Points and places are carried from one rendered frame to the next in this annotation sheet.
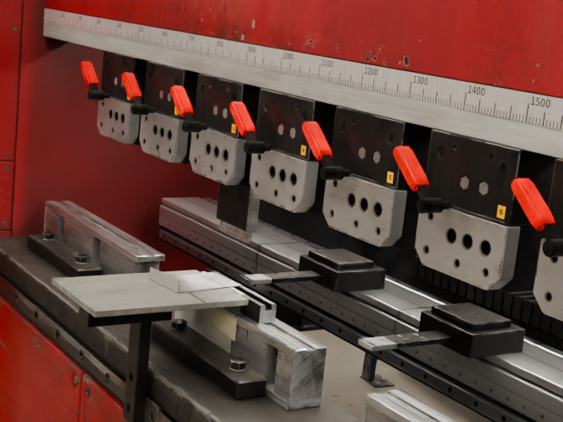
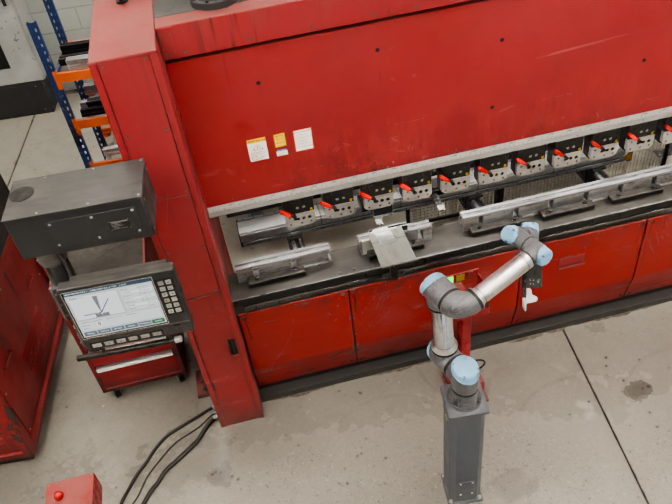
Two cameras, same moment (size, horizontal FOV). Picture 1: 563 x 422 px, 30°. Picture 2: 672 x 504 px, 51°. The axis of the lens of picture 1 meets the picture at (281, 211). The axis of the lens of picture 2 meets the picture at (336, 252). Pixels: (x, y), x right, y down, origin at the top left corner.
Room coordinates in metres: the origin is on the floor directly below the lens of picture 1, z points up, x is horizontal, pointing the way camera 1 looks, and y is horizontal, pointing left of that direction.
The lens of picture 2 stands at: (0.71, 2.71, 3.40)
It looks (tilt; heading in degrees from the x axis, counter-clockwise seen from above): 42 degrees down; 296
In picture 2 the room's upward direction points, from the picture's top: 8 degrees counter-clockwise
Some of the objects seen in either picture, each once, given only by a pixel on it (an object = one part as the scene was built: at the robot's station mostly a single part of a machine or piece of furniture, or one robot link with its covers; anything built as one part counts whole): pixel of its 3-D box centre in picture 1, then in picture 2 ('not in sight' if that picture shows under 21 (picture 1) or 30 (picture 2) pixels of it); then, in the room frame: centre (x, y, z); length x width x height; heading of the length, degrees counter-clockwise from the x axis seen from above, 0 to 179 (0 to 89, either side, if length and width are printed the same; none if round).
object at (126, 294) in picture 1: (149, 291); (391, 246); (1.62, 0.20, 1.00); 0.26 x 0.18 x 0.01; 124
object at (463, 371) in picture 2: not in sight; (464, 374); (1.10, 0.84, 0.94); 0.13 x 0.12 x 0.14; 142
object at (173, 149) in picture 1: (180, 111); (337, 199); (1.89, 0.20, 1.26); 0.15 x 0.09 x 0.17; 34
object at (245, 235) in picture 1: (237, 209); (382, 209); (1.71, 0.07, 1.13); 0.10 x 0.02 x 0.10; 34
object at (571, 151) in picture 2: not in sight; (564, 148); (0.89, -0.47, 1.26); 0.15 x 0.09 x 0.17; 34
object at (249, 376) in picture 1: (205, 357); (395, 249); (1.64, 0.10, 0.89); 0.30 x 0.05 x 0.03; 34
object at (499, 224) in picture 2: not in sight; (496, 225); (1.17, -0.21, 0.89); 0.30 x 0.05 x 0.03; 34
